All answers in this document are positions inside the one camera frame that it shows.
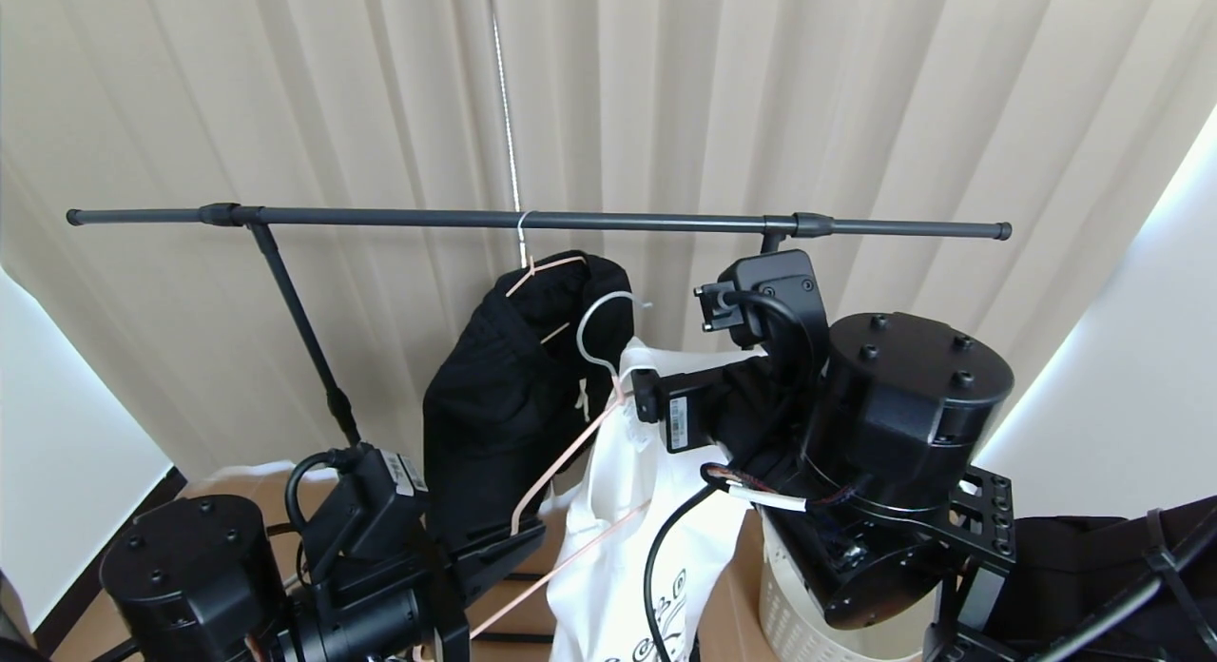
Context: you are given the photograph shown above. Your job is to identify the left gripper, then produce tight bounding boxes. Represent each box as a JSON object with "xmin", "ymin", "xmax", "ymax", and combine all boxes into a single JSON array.
[{"xmin": 290, "ymin": 546, "xmax": 473, "ymax": 662}]

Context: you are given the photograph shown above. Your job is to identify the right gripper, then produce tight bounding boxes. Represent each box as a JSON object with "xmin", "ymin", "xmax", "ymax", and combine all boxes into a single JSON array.
[{"xmin": 632, "ymin": 356, "xmax": 807, "ymax": 456}]

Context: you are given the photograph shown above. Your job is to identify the pink clothes hanger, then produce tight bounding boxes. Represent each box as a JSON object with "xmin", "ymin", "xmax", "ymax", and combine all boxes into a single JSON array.
[
  {"xmin": 504, "ymin": 210, "xmax": 589, "ymax": 344},
  {"xmin": 414, "ymin": 291, "xmax": 657, "ymax": 662}
]

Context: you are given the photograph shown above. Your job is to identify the white printed T-shirt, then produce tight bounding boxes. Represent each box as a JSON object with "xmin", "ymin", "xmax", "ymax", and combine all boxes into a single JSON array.
[{"xmin": 547, "ymin": 339, "xmax": 766, "ymax": 662}]

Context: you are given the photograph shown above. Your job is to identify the black shorts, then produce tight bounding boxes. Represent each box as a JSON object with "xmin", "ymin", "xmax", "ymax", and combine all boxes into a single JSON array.
[{"xmin": 423, "ymin": 251, "xmax": 636, "ymax": 554}]

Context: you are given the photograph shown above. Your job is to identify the white laundry basket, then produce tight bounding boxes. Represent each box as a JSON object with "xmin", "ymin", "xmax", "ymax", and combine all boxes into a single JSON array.
[{"xmin": 758, "ymin": 510, "xmax": 937, "ymax": 662}]

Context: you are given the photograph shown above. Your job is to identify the black clothes rack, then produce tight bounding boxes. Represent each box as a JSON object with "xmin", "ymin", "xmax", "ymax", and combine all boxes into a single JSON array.
[{"xmin": 67, "ymin": 203, "xmax": 1012, "ymax": 644}]

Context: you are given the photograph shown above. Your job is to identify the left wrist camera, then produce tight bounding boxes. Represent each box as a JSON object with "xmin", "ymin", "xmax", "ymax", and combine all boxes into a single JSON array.
[{"xmin": 283, "ymin": 443, "xmax": 431, "ymax": 592}]

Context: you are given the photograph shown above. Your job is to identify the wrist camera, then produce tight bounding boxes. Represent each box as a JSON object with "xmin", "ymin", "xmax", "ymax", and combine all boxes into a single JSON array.
[
  {"xmin": 694, "ymin": 250, "xmax": 830, "ymax": 363},
  {"xmin": 283, "ymin": 443, "xmax": 431, "ymax": 592}
]

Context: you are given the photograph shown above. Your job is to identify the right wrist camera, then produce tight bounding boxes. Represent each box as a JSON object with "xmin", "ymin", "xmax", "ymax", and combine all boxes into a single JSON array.
[{"xmin": 694, "ymin": 250, "xmax": 830, "ymax": 363}]

